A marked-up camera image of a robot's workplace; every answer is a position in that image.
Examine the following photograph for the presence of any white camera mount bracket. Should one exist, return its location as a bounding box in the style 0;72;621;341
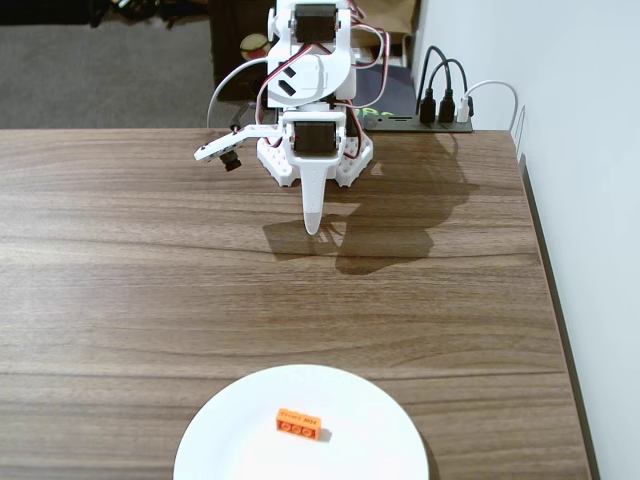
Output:
194;123;284;163

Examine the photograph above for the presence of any white round plate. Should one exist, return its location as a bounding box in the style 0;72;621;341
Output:
173;364;430;480

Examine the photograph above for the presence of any brown cardboard box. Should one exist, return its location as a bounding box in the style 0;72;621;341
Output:
349;0;420;67

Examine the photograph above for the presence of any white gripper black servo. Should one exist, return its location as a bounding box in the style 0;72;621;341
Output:
279;112;349;237

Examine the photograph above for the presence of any black usb cable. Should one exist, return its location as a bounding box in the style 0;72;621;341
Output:
416;46;447;125
428;58;470;125

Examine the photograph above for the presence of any orange lego block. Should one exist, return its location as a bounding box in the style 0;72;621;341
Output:
273;407;322;444

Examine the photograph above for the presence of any black cabinet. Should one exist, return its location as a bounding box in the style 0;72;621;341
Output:
208;0;275;104

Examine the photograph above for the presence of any black camera cable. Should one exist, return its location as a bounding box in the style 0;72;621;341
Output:
229;102;257;135

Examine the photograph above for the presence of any round red cream ball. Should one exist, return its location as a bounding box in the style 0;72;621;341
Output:
239;33;270;62

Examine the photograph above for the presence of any black usb hub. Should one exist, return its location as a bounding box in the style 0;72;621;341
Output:
362;113;474;135

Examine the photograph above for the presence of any thin white cable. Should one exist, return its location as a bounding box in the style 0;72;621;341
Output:
207;57;272;129

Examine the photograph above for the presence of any red servo wire bundle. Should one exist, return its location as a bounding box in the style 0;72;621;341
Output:
348;3;392;107

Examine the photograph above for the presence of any white usb cable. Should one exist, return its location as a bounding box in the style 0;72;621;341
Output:
456;79;527;152

